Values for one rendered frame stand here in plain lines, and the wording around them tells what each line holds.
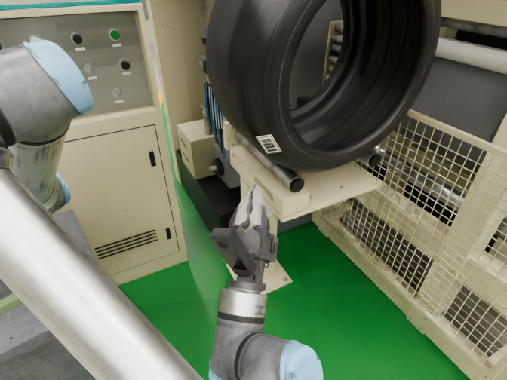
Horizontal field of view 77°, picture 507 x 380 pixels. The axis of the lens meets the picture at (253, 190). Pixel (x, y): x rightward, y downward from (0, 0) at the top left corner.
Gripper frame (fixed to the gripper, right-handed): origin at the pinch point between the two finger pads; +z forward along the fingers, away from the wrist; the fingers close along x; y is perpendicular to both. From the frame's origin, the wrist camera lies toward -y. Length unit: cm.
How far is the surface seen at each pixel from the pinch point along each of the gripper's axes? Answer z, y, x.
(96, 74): 47, -3, -72
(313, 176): 18.8, 40.0, -2.8
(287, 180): 9.4, 18.8, -1.8
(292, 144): 13.8, 7.4, 4.2
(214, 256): -4, 96, -81
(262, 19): 27.9, -15.9, 6.8
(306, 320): -29, 101, -24
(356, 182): 18.2, 45.3, 10.0
